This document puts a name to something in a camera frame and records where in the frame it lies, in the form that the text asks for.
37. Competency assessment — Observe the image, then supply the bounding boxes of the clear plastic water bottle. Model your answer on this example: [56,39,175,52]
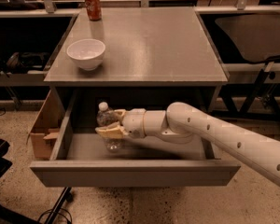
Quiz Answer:
[96,102,122,153]

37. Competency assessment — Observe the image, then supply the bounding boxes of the black floor cable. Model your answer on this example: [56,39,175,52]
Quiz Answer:
[36,207,73,224]

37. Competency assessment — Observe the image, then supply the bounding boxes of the grey cabinet with counter top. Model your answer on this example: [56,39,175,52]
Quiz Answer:
[43,7,230,133]

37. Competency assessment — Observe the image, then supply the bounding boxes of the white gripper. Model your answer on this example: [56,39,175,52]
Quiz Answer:
[95,108,146,139]

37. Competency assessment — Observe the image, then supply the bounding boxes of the dark headphones on shelf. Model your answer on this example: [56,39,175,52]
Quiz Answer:
[0,52,50,75]

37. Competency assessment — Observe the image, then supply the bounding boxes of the white ceramic bowl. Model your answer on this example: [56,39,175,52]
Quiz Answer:
[66,38,105,71]

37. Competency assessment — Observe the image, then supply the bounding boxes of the red soda can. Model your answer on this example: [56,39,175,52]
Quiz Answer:
[85,0,102,21]

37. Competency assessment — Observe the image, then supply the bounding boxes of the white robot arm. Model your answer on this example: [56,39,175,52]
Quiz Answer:
[95,102,280,187]

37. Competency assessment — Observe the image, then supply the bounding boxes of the grey open top drawer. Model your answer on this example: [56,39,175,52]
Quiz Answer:
[31,92,241,187]

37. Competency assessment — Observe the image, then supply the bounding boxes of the brown cardboard box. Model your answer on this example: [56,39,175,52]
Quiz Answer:
[30,91,64,160]

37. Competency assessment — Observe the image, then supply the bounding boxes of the black office chair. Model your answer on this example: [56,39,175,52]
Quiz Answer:
[216,13,280,113]

